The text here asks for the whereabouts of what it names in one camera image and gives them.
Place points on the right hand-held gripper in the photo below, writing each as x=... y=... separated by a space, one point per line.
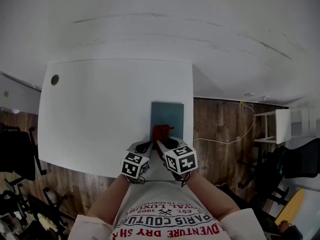
x=181 y=160

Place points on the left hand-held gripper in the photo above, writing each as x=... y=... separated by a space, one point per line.
x=132 y=165

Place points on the brown red cloth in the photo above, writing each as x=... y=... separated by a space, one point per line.
x=162 y=132

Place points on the dark grey-green notebook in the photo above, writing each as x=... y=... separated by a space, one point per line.
x=167 y=114

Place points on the person's left forearm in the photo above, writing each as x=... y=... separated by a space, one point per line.
x=107 y=201

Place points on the person's right forearm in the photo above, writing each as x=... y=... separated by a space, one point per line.
x=212 y=196

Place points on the person's white printed shirt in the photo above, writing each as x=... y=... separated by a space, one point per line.
x=165 y=199

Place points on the white table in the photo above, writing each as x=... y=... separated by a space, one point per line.
x=100 y=114

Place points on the white stool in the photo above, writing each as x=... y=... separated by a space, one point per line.
x=283 y=125

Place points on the crumpled yellow paper bag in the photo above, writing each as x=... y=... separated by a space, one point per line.
x=45 y=220

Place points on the black high-back office chair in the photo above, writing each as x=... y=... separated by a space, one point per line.
x=300 y=159

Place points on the round wooden table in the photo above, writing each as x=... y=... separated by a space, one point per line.
x=292 y=206

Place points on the white wall outlet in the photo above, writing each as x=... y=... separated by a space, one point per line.
x=255 y=96

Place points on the grey wall switch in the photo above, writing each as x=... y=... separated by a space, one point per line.
x=6 y=93

